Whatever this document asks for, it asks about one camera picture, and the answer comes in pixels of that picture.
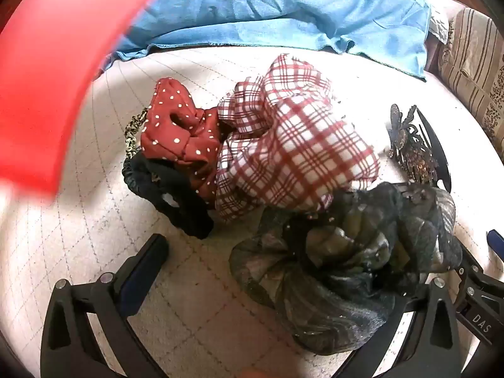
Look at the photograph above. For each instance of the blue cloth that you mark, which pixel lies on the blue cloth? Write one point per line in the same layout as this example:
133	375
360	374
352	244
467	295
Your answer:
275	4

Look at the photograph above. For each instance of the butterfly hair claw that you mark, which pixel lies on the butterfly hair claw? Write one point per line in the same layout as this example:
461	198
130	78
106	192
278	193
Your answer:
413	145

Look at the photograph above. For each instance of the red storage box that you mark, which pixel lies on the red storage box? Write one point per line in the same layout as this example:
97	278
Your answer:
47	86

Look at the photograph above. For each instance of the striped patterned sofa cushion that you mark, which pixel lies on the striped patterned sofa cushion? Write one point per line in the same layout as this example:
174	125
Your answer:
472	67

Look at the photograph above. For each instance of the black scrunchie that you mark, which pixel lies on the black scrunchie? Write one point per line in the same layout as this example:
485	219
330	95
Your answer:
157	189

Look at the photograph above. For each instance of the dark sheer scrunchie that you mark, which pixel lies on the dark sheer scrunchie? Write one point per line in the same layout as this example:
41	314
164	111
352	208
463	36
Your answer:
346	267

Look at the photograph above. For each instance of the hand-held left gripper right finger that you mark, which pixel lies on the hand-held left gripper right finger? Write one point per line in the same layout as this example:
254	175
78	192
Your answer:
441	323

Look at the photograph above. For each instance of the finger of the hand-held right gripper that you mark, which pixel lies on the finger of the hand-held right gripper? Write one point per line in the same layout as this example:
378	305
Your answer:
478	307
496	241

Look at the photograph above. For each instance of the grey white pillow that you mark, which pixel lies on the grey white pillow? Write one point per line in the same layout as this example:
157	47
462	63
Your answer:
439	25

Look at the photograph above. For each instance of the red white plaid scrunchie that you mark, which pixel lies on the red white plaid scrunchie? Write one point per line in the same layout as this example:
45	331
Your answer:
299	145

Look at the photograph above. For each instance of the leopard print scrunchie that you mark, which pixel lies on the leopard print scrunchie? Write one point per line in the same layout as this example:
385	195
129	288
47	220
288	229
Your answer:
134	132

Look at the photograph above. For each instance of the red polka dot scrunchie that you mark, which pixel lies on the red polka dot scrunchie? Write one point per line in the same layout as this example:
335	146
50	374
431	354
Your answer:
177	134

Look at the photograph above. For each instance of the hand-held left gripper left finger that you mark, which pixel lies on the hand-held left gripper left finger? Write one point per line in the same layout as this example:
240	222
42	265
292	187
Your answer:
134	283

